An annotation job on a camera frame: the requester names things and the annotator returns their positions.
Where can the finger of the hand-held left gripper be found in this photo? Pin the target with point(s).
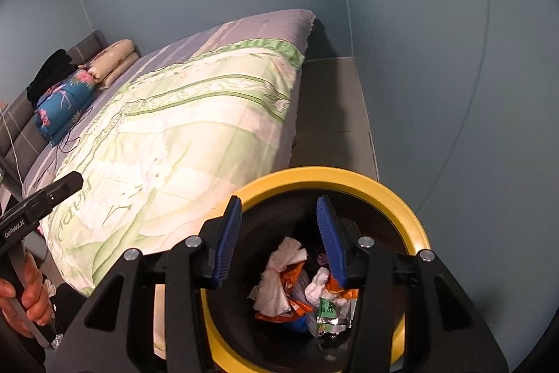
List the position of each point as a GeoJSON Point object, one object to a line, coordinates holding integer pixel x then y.
{"type": "Point", "coordinates": [65, 183]}

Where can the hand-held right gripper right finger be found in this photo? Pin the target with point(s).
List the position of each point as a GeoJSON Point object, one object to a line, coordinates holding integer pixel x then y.
{"type": "Point", "coordinates": [332, 242]}

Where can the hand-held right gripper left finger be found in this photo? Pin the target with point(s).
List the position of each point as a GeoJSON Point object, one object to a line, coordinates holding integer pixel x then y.
{"type": "Point", "coordinates": [229, 242]}

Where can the white tissue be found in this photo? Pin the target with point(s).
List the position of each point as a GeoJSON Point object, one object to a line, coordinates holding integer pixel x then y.
{"type": "Point", "coordinates": [279, 268]}
{"type": "Point", "coordinates": [319, 283]}

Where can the orange snack wrapper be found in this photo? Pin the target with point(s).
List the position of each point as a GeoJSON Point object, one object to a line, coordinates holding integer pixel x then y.
{"type": "Point", "coordinates": [345, 290]}
{"type": "Point", "coordinates": [298, 273]}

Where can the silver snack packet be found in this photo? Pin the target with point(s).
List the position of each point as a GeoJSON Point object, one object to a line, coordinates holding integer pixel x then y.
{"type": "Point", "coordinates": [327, 312]}

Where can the yellow-rimmed black trash bin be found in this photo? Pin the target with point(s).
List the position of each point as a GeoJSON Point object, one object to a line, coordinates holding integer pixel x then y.
{"type": "Point", "coordinates": [305, 176]}

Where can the blue plastic bag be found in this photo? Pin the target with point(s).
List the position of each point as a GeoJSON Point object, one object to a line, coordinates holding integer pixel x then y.
{"type": "Point", "coordinates": [297, 325]}

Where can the person's left hand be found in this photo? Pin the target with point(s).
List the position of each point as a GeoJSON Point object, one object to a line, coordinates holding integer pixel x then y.
{"type": "Point", "coordinates": [35, 294]}

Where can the grey padded headboard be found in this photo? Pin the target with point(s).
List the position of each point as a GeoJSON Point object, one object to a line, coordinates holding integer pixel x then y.
{"type": "Point", "coordinates": [22, 124]}

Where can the blue floral folded quilt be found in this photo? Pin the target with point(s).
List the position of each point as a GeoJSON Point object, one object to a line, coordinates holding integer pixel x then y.
{"type": "Point", "coordinates": [61, 106]}

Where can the black clothing pile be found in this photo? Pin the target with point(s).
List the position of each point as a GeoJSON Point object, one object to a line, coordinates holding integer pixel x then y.
{"type": "Point", "coordinates": [50, 71]}

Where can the bed with green floral cover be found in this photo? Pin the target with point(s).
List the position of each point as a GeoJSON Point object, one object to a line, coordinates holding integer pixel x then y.
{"type": "Point", "coordinates": [196, 115]}

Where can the beige stacked pillows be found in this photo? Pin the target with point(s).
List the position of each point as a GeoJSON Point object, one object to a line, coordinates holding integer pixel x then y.
{"type": "Point", "coordinates": [113, 58]}

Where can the grey striped bed sheet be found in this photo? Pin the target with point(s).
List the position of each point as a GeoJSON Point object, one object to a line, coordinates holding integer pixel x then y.
{"type": "Point", "coordinates": [244, 28]}

